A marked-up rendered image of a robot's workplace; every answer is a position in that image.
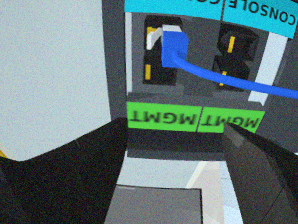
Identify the blue ethernet cable with plug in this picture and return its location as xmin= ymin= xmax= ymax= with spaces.
xmin=148 ymin=24 xmax=298 ymax=99

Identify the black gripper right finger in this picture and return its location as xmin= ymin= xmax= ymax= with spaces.
xmin=222 ymin=123 xmax=298 ymax=224

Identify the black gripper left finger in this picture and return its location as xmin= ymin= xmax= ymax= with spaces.
xmin=0 ymin=117 xmax=129 ymax=224

